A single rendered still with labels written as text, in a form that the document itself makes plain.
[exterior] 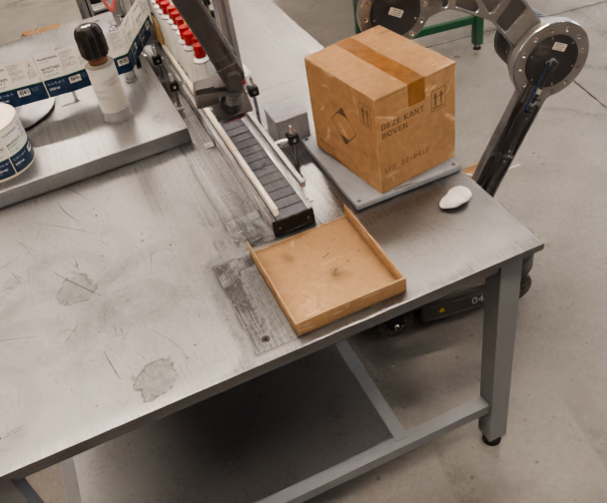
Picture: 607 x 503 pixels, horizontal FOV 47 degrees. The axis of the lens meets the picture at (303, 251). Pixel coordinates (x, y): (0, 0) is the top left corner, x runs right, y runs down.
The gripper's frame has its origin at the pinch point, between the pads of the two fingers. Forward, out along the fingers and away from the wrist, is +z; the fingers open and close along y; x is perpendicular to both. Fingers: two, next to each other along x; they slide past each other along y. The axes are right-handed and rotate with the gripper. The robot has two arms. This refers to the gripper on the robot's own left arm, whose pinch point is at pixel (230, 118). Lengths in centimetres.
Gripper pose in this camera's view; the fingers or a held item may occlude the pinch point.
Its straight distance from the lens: 201.2
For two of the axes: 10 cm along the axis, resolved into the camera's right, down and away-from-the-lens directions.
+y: -9.1, 3.5, -2.0
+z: -1.4, 2.1, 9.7
